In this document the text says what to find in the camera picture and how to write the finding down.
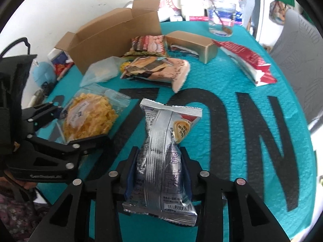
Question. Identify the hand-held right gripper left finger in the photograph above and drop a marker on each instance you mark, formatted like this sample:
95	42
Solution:
130	181

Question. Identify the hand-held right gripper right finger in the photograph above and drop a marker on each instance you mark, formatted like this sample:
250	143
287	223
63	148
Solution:
187	174

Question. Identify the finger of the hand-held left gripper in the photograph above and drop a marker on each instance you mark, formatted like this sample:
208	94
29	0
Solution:
75	146
43	113

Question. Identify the silver foil snack packet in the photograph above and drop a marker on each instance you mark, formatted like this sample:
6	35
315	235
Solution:
161	161

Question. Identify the clear bag of yellow chips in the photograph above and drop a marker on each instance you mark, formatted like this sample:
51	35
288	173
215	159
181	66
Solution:
88	118

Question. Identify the clear plastic bag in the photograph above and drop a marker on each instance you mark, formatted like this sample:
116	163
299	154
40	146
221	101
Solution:
101	70

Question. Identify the brown cardboard box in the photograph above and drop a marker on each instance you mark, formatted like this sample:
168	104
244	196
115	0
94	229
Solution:
108	35

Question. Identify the red brown snack packet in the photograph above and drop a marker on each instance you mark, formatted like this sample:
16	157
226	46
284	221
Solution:
149	44

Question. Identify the red white snack packet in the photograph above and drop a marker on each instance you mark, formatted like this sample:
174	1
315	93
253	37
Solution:
247	55

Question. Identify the small gold box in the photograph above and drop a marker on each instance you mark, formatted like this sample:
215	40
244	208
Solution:
191	40

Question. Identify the person's left hand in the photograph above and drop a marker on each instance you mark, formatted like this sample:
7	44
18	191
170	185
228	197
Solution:
22	184

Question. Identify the red blue package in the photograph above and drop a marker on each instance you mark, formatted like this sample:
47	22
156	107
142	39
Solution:
61	65

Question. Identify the floral clothing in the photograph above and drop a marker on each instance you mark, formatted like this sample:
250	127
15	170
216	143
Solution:
17	216

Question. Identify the green yellow snack packet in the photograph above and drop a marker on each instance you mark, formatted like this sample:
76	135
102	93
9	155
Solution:
123	66

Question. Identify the beige snack packet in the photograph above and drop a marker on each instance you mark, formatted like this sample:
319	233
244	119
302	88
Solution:
164	70

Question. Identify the white charger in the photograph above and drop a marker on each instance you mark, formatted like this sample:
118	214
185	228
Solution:
176	18

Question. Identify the grey chair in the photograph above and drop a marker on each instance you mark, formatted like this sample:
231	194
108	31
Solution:
297	55

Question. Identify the metal spoon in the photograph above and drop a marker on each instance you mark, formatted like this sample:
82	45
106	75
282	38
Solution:
217	12

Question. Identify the blue white tissue pack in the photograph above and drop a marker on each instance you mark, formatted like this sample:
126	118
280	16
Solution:
238	15

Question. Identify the pink paper cup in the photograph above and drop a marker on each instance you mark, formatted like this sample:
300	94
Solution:
171	2

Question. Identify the colourful patterned tote bag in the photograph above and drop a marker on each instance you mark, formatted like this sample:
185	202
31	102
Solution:
277	12

